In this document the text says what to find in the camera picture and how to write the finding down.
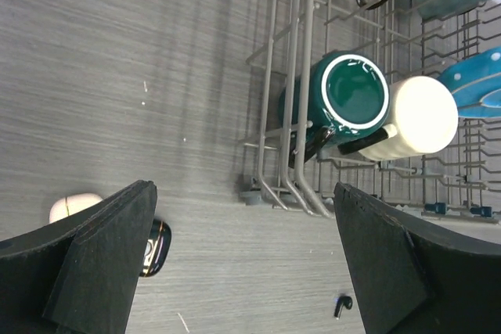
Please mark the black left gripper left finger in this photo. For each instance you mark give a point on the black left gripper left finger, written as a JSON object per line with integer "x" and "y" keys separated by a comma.
{"x": 79, "y": 274}

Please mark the cream white mug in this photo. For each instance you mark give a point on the cream white mug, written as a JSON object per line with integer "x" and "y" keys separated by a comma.
{"x": 422, "y": 119}

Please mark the blue dotted plate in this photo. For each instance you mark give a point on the blue dotted plate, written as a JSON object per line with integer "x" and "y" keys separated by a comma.
{"x": 475, "y": 85}

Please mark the black earbud charging case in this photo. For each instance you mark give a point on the black earbud charging case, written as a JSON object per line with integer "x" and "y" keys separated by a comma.
{"x": 157, "y": 248}

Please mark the grey wire dish rack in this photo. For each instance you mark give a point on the grey wire dish rack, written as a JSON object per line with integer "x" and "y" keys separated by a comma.
{"x": 461, "y": 183}

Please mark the dark green mug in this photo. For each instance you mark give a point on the dark green mug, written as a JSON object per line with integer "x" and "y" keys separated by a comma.
{"x": 348, "y": 101}

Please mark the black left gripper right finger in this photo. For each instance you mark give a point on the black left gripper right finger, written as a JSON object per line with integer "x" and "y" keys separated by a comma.
{"x": 412, "y": 276}

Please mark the white earbud charging case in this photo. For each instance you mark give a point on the white earbud charging case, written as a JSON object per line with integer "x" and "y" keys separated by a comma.
{"x": 70, "y": 205}

